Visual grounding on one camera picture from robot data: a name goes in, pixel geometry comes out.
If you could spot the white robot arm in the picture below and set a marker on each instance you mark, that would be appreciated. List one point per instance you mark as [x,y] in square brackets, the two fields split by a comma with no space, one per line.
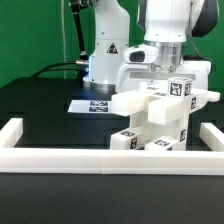
[168,25]

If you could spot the white flat tag board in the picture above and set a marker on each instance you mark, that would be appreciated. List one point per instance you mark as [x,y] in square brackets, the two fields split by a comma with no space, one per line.
[90,106]

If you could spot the white chair back frame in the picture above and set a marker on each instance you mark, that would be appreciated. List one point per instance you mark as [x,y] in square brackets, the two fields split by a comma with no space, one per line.
[155,101]

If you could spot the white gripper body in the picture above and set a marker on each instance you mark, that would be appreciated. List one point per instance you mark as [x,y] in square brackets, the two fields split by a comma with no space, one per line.
[157,62]

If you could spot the white tagged cube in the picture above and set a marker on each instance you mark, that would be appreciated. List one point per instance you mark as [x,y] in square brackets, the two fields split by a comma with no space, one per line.
[179,87]

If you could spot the white U-shaped boundary fence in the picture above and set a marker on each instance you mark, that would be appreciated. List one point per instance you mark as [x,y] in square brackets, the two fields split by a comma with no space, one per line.
[84,161]

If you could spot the white chair seat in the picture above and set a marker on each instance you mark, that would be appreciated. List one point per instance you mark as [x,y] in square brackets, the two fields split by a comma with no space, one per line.
[176,129]

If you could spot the black raised platform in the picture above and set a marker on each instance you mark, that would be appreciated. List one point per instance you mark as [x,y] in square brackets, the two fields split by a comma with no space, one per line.
[47,100]

